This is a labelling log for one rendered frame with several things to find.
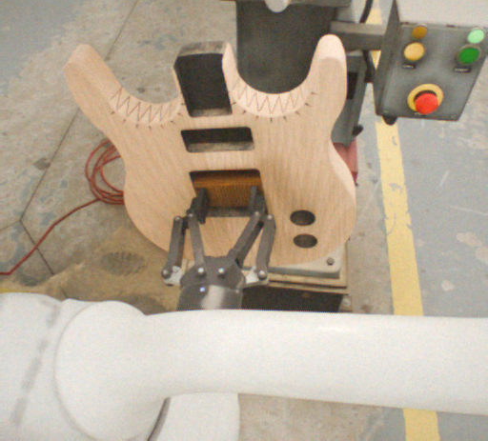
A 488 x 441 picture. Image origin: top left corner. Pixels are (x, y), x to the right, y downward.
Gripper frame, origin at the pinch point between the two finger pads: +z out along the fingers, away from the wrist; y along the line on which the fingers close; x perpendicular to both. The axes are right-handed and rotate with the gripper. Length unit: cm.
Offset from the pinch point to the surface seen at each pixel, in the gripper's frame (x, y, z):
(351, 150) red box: -41, 18, 52
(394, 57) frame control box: 1.6, 25.2, 29.6
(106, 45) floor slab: -79, -116, 192
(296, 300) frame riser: -88, 1, 33
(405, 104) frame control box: -8.4, 27.7, 29.4
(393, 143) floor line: -106, 39, 126
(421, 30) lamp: 7.0, 29.1, 28.7
